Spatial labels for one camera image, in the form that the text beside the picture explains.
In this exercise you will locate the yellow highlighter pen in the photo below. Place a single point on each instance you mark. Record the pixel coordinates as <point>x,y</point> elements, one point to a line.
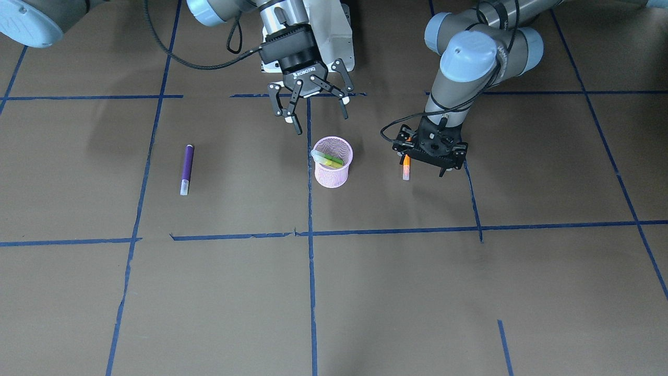
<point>329,163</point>

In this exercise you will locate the green highlighter pen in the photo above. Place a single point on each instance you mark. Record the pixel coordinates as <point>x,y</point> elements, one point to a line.
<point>315,154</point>

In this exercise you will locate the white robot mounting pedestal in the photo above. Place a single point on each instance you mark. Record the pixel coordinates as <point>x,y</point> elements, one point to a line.
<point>329,21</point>

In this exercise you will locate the pink mesh pen holder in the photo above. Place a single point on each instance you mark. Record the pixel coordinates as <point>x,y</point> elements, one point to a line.
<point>339,148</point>

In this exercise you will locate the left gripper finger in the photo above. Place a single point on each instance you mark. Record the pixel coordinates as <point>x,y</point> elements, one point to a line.
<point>443,170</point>

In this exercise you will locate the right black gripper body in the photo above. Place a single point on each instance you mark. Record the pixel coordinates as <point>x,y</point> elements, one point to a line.
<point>301,66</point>

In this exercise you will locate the orange highlighter pen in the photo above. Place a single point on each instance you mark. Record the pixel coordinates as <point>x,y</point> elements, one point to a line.
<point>406,167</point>

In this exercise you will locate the purple highlighter pen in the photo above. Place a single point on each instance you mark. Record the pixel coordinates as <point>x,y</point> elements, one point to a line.
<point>187,166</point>

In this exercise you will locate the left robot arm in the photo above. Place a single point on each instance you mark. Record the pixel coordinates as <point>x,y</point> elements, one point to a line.
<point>478,48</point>

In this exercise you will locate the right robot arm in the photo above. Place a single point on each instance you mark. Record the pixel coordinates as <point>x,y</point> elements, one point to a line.
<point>41,24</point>

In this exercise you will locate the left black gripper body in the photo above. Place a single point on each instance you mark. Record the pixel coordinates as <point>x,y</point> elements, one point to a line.
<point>401,141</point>

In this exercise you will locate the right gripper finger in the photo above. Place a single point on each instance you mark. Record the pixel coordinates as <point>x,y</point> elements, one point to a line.
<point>342,93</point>
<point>287,113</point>

